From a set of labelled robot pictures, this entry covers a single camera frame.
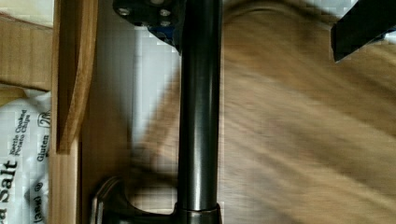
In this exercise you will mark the wooden drawer front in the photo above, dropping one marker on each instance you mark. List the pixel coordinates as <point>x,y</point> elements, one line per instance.
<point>114,101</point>

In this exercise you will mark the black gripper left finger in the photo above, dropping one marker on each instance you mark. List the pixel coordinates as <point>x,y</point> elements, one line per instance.
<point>163,18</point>

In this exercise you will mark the black metal drawer handle bar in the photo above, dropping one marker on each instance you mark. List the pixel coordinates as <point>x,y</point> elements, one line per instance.
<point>197,183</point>

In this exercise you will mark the white potato chips bag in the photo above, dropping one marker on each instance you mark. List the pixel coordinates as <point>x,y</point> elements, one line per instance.
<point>24,156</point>

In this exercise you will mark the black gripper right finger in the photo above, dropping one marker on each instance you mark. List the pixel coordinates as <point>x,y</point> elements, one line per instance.
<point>366,22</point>

